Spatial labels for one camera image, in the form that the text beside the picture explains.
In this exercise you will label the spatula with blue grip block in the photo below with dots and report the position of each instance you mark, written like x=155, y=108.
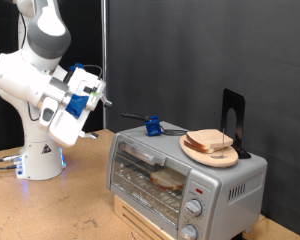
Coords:
x=153, y=126

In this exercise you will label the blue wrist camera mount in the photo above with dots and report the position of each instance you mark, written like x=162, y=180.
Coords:
x=77, y=105

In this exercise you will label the black metal bookend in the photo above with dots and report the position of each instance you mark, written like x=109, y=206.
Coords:
x=238, y=106

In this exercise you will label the thin metal pin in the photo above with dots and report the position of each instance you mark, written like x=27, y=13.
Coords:
x=223, y=143

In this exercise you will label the thin white bread slice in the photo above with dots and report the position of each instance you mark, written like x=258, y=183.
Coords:
x=196, y=149
x=210, y=138

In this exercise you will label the vertical metal pole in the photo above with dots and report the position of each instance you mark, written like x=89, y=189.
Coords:
x=104, y=33

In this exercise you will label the silver toaster oven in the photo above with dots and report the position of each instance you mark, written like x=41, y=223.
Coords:
x=220, y=186

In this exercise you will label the thick white bread slice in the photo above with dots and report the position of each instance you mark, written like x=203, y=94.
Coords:
x=166, y=181

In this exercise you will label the round wooden board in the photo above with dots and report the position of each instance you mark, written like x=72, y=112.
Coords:
x=213, y=159

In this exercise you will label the silver oven knob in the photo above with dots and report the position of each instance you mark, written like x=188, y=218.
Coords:
x=193, y=207
x=189, y=232

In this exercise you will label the red oven indicator light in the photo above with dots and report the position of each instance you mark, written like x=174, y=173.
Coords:
x=199, y=191

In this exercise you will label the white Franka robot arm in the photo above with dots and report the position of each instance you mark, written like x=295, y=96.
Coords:
x=20, y=76

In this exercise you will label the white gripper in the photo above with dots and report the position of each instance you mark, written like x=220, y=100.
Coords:
x=66, y=130

